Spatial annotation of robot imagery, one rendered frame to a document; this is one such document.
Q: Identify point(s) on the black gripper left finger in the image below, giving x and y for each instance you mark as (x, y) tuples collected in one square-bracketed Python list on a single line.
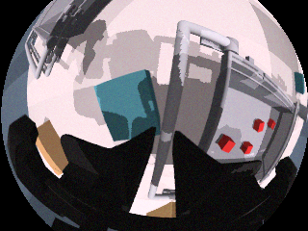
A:
[(124, 163)]

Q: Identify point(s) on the dark grey cylinder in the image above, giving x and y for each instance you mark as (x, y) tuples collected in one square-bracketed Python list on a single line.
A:
[(303, 112)]

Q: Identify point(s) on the small red block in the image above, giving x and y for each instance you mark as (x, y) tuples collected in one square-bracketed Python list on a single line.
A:
[(258, 125), (271, 124), (226, 144), (247, 147)]

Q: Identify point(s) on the teal block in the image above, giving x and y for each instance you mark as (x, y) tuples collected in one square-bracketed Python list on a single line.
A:
[(128, 105), (299, 82)]

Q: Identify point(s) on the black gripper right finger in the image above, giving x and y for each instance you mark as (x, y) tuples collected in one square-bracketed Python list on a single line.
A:
[(197, 174)]

